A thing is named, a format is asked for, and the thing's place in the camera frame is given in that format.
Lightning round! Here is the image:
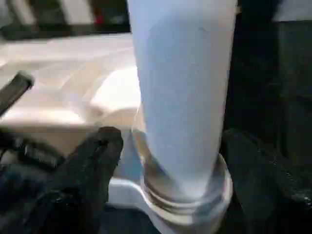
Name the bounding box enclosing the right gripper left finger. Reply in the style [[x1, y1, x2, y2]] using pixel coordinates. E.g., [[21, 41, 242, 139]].
[[24, 126, 124, 234]]

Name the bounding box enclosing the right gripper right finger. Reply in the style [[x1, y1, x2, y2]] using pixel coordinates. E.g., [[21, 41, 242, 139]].
[[221, 129, 312, 234]]

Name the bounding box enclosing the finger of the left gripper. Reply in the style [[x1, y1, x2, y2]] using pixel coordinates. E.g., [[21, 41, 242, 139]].
[[0, 131, 64, 171]]

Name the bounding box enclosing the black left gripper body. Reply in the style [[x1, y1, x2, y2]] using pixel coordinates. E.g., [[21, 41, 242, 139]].
[[0, 70, 35, 116]]

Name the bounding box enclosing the white plastic table top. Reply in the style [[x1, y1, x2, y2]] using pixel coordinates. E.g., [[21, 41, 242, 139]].
[[0, 33, 234, 234]]

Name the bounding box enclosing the white plastic table leg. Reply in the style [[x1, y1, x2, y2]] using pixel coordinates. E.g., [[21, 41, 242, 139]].
[[126, 0, 238, 215]]

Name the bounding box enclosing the black table mat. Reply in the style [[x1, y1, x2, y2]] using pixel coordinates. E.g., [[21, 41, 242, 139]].
[[0, 19, 312, 234]]

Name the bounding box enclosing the glossy black box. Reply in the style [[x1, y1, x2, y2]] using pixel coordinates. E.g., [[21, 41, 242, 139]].
[[237, 0, 276, 24]]

